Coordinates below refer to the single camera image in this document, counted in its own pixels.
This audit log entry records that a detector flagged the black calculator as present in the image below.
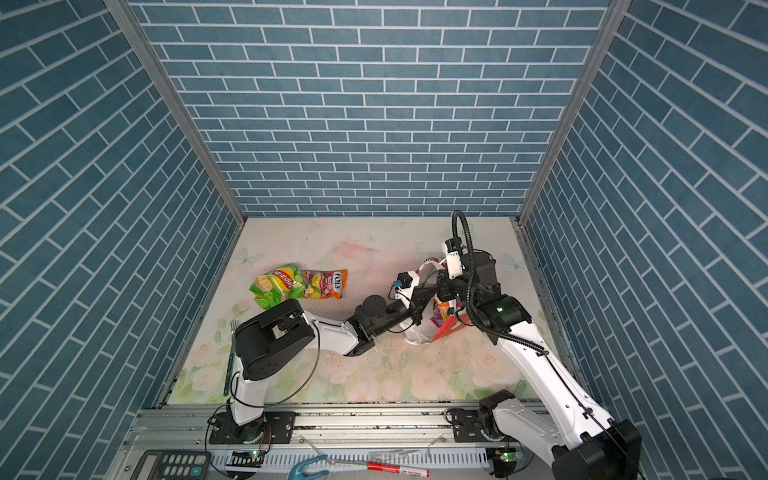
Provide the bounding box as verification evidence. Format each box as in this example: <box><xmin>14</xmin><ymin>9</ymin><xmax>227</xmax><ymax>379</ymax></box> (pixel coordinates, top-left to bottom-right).
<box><xmin>130</xmin><ymin>450</ymin><xmax>211</xmax><ymax>480</ymax></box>

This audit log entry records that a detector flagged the red white paper bag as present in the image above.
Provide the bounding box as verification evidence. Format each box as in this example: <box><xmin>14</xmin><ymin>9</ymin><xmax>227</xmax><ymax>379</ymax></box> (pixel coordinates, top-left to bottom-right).
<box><xmin>404</xmin><ymin>257</ymin><xmax>467</xmax><ymax>345</ymax></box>

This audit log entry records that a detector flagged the white cable duct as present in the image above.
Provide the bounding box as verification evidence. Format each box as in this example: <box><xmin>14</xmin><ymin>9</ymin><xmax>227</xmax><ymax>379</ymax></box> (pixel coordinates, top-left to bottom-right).
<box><xmin>210</xmin><ymin>447</ymin><xmax>490</xmax><ymax>473</ymax></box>

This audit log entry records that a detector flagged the metal fork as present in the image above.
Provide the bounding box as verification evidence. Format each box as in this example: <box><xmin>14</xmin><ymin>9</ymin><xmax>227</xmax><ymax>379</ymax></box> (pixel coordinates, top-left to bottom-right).
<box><xmin>223</xmin><ymin>318</ymin><xmax>239</xmax><ymax>397</ymax></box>

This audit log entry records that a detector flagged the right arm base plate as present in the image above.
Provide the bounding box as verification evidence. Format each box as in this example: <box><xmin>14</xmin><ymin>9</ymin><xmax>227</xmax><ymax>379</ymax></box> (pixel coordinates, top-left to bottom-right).
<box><xmin>443</xmin><ymin>407</ymin><xmax>518</xmax><ymax>443</ymax></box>

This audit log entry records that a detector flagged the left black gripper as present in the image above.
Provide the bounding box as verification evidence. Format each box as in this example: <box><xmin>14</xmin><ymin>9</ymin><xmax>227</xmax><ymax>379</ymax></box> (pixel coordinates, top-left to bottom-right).
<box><xmin>369</xmin><ymin>285</ymin><xmax>436</xmax><ymax>338</ymax></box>

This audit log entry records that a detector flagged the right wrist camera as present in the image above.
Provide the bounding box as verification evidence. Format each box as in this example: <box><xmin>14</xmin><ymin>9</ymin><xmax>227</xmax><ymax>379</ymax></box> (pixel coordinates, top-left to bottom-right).
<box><xmin>442</xmin><ymin>238</ymin><xmax>463</xmax><ymax>280</ymax></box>

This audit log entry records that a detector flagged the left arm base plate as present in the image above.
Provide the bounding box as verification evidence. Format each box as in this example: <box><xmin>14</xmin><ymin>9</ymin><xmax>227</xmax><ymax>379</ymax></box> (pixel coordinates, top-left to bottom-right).
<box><xmin>208</xmin><ymin>411</ymin><xmax>296</xmax><ymax>445</ymax></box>

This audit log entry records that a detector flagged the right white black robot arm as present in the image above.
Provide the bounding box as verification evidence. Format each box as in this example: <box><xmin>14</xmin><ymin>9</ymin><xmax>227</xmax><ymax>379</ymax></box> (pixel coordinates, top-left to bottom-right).
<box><xmin>438</xmin><ymin>251</ymin><xmax>642</xmax><ymax>479</ymax></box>

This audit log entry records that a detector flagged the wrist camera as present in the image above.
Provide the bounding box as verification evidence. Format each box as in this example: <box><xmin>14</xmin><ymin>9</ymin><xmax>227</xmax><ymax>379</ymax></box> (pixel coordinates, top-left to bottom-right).
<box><xmin>442</xmin><ymin>238</ymin><xmax>463</xmax><ymax>280</ymax></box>
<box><xmin>393</xmin><ymin>271</ymin><xmax>420</xmax><ymax>307</ymax></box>

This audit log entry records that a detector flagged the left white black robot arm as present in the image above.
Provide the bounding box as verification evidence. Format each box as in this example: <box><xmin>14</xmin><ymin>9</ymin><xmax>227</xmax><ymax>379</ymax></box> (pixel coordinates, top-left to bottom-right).
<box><xmin>228</xmin><ymin>287</ymin><xmax>437</xmax><ymax>426</ymax></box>

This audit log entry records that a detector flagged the green chips bag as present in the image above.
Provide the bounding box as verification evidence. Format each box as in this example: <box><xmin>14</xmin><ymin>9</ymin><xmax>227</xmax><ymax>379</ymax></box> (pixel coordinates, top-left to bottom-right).
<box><xmin>250</xmin><ymin>264</ymin><xmax>307</xmax><ymax>310</ymax></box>

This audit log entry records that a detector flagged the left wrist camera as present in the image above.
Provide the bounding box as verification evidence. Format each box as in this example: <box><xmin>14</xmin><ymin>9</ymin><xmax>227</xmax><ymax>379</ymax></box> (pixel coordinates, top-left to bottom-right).
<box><xmin>393</xmin><ymin>271</ymin><xmax>420</xmax><ymax>307</ymax></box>

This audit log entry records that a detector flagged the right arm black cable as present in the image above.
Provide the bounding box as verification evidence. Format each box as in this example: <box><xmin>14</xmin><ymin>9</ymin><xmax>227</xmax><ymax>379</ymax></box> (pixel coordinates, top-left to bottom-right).
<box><xmin>451</xmin><ymin>209</ymin><xmax>646</xmax><ymax>480</ymax></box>

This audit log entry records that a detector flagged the red marker pen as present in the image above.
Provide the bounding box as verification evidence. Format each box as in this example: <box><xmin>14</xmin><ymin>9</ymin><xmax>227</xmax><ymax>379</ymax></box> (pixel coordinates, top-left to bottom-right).
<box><xmin>366</xmin><ymin>462</ymin><xmax>430</xmax><ymax>478</ymax></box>

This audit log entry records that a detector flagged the aluminium rail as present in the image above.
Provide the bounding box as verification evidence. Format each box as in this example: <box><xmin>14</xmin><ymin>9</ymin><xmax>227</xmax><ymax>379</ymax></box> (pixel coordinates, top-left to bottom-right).
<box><xmin>119</xmin><ymin>403</ymin><xmax>619</xmax><ymax>451</ymax></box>

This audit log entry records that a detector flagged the fruit candy bag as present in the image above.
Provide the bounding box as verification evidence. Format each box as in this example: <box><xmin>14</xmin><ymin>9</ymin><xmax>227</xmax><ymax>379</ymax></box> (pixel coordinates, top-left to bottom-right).
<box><xmin>303</xmin><ymin>269</ymin><xmax>348</xmax><ymax>300</ymax></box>

